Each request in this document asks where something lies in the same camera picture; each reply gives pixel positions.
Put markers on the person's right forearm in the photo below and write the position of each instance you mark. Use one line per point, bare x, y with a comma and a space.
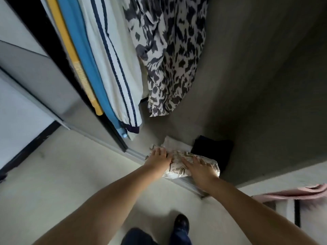
255, 216

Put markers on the beige patterned garment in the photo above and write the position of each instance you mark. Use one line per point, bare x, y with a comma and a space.
178, 168

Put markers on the white printed t-shirt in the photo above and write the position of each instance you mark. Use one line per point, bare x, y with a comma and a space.
176, 144

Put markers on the person's right hand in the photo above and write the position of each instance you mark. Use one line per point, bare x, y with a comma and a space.
202, 173

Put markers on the yellow hoodie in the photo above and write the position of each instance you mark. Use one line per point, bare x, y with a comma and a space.
71, 53

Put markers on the person's left forearm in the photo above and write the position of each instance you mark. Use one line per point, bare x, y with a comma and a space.
97, 209

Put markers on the person's left hand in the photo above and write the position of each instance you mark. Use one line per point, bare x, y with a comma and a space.
158, 159

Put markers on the teal cartoon print shirt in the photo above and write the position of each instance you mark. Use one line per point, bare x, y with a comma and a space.
87, 53

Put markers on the black white patterned garment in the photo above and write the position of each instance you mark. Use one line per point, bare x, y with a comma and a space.
168, 48

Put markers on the person's blue trousers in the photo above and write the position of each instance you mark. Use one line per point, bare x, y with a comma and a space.
138, 237

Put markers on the pink fabric item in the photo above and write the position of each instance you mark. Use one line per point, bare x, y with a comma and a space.
291, 194

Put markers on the black trousers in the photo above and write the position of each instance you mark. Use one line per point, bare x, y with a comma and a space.
214, 148

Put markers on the person's black shoe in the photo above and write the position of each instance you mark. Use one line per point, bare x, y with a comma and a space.
182, 223

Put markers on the grey wardrobe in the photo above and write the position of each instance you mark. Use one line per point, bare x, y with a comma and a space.
255, 74

